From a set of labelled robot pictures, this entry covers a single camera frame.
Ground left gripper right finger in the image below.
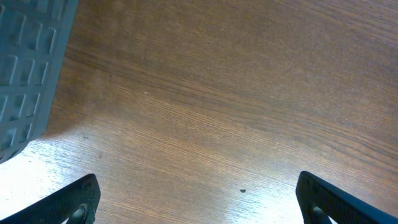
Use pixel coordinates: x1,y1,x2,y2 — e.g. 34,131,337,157
295,171,397,224

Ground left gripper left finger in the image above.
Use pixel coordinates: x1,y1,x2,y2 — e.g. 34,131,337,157
1,174,101,224

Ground grey plastic mesh basket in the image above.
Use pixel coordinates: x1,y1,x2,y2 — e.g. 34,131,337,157
1,0,79,162

